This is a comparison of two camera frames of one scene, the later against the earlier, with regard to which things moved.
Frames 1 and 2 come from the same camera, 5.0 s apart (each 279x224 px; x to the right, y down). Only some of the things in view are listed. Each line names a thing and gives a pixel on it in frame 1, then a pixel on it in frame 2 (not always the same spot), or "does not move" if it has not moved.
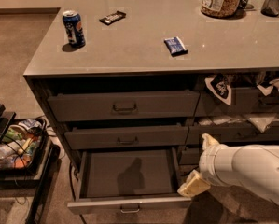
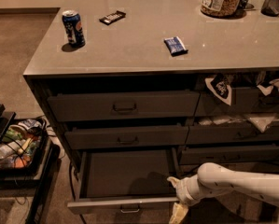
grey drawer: (128, 181) does not move
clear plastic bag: (260, 121) does not move
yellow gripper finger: (194, 185) -> (179, 212)
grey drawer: (128, 137) does not move
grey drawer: (129, 105) does not move
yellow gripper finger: (208, 141) -> (174, 180)
